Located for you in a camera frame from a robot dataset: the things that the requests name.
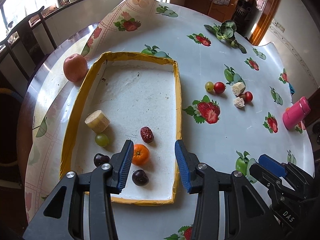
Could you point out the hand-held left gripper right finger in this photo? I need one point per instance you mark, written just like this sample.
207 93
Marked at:
183 167

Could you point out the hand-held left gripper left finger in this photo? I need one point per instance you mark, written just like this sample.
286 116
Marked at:
125 165

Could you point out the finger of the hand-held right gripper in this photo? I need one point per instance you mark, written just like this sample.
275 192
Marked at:
262 176
272 165

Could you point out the small orange mandarin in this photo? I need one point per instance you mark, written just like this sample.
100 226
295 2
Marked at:
140 154

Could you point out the dark purple plum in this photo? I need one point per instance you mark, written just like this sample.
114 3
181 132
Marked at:
101 159
140 177

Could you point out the green grape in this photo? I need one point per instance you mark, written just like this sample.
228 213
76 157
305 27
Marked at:
101 140
209 86

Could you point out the red date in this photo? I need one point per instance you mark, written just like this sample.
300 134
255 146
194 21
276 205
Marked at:
147 134

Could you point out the small rough sugarcane chunk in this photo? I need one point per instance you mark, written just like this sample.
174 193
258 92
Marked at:
238 102

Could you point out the round red cherry tomato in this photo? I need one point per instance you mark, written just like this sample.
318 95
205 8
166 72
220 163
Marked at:
248 96

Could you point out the white tray with yellow rim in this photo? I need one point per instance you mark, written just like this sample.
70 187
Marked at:
137 92

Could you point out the brown longan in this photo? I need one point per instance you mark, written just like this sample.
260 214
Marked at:
242 96

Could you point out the square sugarcane chunk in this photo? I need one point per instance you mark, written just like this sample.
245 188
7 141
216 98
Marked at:
237 88

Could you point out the cherry tomato with stem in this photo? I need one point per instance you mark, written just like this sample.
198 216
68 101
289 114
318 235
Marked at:
219 87

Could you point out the fruit print tablecloth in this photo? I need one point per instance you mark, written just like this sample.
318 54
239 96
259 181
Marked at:
212 142

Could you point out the pink thermos bottle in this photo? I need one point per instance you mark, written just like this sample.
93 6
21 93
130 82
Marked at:
296 113

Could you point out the red apple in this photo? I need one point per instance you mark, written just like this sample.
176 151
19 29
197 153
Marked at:
75 67

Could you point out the yellow rimmed basket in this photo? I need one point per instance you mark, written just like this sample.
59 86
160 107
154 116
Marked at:
8 92

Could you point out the leafy green vegetable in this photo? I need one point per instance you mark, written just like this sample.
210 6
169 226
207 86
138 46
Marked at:
227 28

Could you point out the dark wooden chair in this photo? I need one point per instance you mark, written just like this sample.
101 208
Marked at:
32 37

